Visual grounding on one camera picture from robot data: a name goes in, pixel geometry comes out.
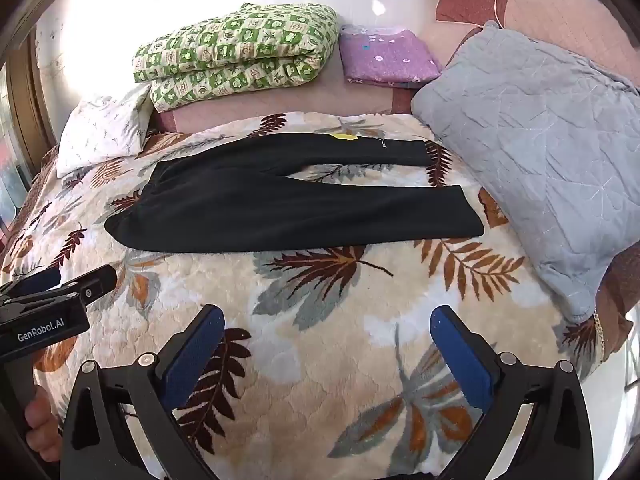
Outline person's left hand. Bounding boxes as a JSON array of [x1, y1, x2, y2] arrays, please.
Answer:
[[24, 385, 64, 462]]

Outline leaf print blanket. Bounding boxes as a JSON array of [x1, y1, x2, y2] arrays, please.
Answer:
[[0, 111, 607, 480]]

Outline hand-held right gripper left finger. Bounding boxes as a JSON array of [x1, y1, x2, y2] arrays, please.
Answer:
[[60, 304, 226, 480]]

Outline green checked folded quilt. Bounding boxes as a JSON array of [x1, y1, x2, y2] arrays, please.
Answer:
[[132, 2, 341, 114]]

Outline white sprig print pillow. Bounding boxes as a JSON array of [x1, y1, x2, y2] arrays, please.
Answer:
[[56, 82, 153, 179]]

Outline pink brown quilted bed cover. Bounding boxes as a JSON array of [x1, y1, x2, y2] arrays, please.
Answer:
[[150, 0, 640, 366]]

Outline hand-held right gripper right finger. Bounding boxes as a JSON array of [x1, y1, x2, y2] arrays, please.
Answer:
[[430, 305, 598, 480]]

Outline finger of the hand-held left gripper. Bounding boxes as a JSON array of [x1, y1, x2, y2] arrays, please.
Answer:
[[0, 265, 62, 302], [64, 266, 119, 306]]

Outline wooden door frame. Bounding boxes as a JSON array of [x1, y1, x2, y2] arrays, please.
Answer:
[[0, 35, 57, 166]]

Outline black pants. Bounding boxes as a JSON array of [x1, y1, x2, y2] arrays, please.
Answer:
[[104, 131, 485, 254]]

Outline purple floral folded cloth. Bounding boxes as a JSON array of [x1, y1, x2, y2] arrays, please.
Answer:
[[338, 24, 444, 86]]

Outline grey quilted pillow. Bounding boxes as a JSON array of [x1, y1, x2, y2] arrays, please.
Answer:
[[410, 20, 640, 325]]

